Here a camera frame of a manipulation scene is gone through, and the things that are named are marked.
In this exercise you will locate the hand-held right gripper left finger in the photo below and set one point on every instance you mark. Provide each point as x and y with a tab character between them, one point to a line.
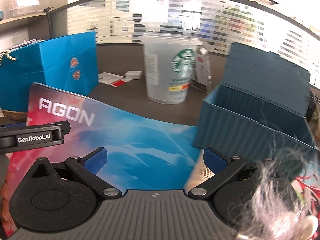
98	158

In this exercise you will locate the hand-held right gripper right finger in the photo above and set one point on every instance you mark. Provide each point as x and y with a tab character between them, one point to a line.
212	158

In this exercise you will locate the blue container-shaped storage box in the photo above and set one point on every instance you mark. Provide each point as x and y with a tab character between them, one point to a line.
250	105

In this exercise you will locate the printed desk mat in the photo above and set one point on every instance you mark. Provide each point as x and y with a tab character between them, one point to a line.
140	142

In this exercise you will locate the blue paper gift bag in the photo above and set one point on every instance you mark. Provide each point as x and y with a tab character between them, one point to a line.
45	70

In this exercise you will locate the red card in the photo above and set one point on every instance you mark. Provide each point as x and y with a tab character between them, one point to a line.
120	83

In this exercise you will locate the white paper leaflet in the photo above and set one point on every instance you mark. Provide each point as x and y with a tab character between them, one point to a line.
108	77

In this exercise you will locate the grey small carton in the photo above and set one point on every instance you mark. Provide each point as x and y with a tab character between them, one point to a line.
202	72

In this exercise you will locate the white charger adapter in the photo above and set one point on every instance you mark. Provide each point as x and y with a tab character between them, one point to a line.
133	75

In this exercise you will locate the clear plastic cup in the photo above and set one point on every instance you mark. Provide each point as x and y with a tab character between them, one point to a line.
162	80

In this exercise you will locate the wooden shelf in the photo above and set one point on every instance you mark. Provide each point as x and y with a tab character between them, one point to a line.
22	19

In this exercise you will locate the green potted plant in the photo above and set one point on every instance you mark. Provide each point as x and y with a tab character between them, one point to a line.
237	27

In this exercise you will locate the glass desk partition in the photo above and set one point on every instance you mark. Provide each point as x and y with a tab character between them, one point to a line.
112	22

